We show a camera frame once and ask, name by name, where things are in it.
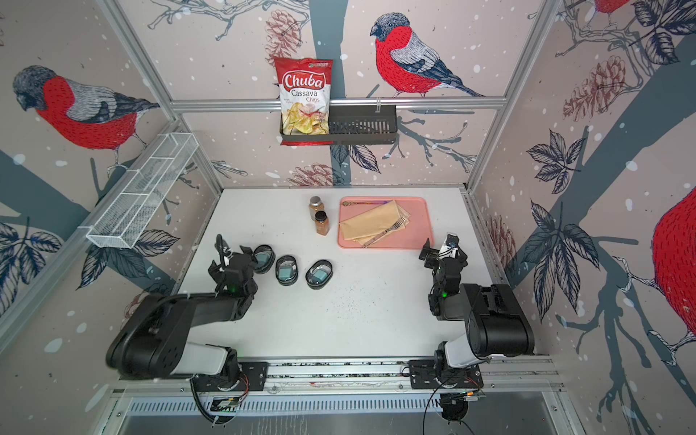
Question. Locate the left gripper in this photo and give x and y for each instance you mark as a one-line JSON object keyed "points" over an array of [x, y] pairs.
{"points": [[217, 274]]}

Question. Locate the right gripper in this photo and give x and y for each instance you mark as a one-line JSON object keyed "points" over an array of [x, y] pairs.
{"points": [[431, 257]]}

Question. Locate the clear pouch black zipper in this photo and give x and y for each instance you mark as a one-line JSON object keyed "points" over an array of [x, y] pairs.
{"points": [[265, 258]]}

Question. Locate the teal charger plug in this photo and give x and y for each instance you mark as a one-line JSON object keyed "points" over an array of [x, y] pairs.
{"points": [[286, 271], [318, 276]]}

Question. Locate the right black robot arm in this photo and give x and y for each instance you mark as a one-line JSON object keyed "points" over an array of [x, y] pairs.
{"points": [[493, 320]]}

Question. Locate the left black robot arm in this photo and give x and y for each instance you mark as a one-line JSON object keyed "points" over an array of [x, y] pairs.
{"points": [[154, 343]]}

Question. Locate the pink tray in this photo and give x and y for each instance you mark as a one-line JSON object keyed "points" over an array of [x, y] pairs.
{"points": [[411, 237]]}

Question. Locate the yellow folded napkin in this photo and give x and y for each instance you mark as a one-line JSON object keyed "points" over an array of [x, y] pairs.
{"points": [[364, 226]]}

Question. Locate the orange pepper spice jar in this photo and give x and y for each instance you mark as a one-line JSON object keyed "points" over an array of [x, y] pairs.
{"points": [[322, 225]]}

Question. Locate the shichimi spice jar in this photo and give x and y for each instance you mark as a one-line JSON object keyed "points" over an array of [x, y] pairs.
{"points": [[315, 205]]}

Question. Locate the Chuba cassava chips bag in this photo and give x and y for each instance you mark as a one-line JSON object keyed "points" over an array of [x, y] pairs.
{"points": [[304, 95]]}

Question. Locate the pink handled fork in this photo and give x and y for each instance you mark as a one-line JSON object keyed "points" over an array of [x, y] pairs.
{"points": [[397, 225]]}

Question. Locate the pink handled spoon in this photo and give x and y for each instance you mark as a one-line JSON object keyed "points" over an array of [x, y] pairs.
{"points": [[366, 203]]}

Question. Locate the white wire mesh shelf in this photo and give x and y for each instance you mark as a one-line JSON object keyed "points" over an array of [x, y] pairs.
{"points": [[129, 214]]}

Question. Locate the black wall basket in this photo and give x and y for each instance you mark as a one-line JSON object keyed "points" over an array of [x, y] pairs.
{"points": [[352, 125]]}

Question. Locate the aluminium frame rail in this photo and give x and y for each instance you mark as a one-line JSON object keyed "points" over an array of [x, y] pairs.
{"points": [[270, 105]]}

